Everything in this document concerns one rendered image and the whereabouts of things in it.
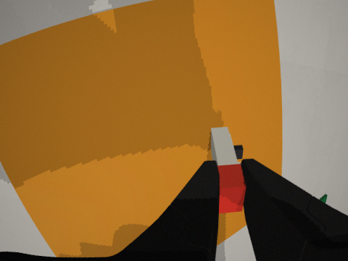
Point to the orange flat square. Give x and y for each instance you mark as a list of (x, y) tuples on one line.
[(104, 119)]

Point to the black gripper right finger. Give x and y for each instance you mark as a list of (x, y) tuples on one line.
[(286, 223)]

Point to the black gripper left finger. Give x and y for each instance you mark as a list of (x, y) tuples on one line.
[(186, 231)]

